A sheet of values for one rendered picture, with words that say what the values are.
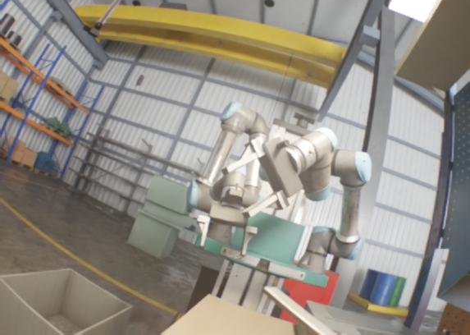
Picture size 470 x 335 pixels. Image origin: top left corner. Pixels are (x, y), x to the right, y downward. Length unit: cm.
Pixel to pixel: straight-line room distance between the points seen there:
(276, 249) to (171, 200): 383
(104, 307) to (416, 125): 1119
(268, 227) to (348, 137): 855
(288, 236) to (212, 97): 884
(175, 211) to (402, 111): 925
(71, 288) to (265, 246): 108
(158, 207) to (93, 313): 392
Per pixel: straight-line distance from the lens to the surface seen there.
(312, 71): 826
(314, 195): 73
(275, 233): 139
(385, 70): 495
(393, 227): 991
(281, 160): 58
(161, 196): 512
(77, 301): 158
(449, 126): 83
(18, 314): 116
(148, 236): 514
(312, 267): 130
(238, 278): 149
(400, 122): 1102
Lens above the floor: 114
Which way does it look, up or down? 13 degrees up
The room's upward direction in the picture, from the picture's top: 20 degrees clockwise
